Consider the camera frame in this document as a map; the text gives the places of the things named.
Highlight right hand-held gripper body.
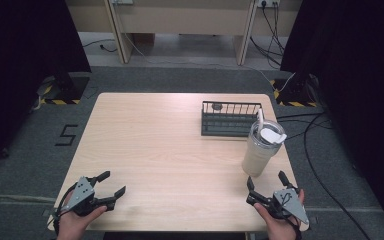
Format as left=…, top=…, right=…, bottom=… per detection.
left=245, top=188, right=310, bottom=225

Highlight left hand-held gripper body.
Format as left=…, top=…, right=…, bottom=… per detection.
left=60, top=176, right=116, bottom=217

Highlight white cup with lid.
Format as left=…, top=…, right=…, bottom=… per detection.
left=241, top=107, right=288, bottom=178

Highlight person's right hand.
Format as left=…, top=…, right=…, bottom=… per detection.
left=253, top=189, right=306, bottom=240

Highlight person's left hand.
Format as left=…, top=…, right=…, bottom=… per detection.
left=56, top=191, right=108, bottom=240

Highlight black stand base striped tape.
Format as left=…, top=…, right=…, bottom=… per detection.
left=37, top=73, right=91, bottom=106
left=269, top=74, right=319, bottom=108

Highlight black curtain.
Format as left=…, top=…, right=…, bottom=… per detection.
left=279, top=0, right=384, bottom=231
left=0, top=0, right=92, bottom=173

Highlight white power strip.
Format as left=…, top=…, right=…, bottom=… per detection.
left=257, top=0, right=282, bottom=8

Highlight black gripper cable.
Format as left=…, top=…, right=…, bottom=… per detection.
left=288, top=214, right=304, bottom=240
left=52, top=184, right=78, bottom=237

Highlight long black floor cable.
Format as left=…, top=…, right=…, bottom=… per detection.
left=275, top=112, right=373, bottom=240

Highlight black wire rack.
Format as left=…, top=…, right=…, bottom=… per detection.
left=200, top=100, right=263, bottom=137

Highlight black cable with plug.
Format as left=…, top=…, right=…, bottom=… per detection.
left=81, top=38, right=119, bottom=54

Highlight black hanging cables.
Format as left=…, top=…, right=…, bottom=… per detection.
left=249, top=3, right=287, bottom=70

